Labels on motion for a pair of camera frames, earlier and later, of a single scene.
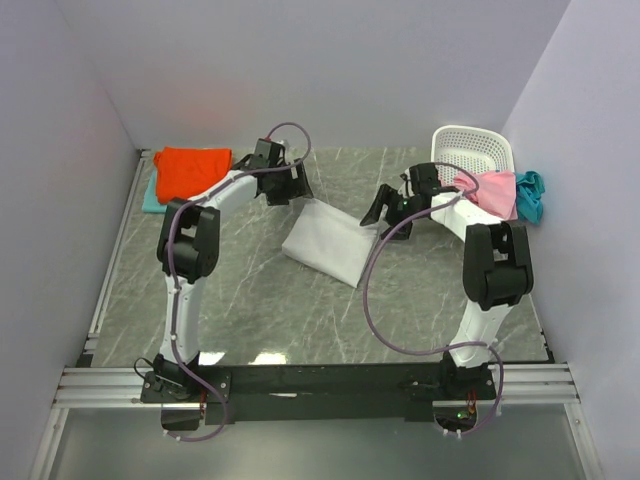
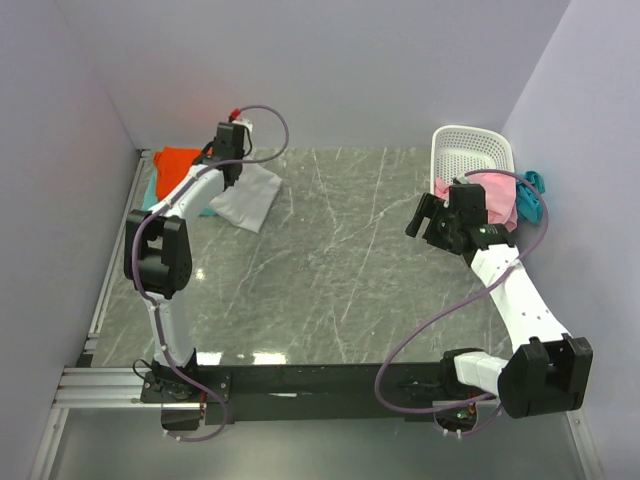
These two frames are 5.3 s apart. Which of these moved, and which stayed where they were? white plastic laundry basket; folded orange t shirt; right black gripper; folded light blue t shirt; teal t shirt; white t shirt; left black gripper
Moved: left black gripper; white t shirt; right black gripper
Stayed: white plastic laundry basket; folded orange t shirt; teal t shirt; folded light blue t shirt
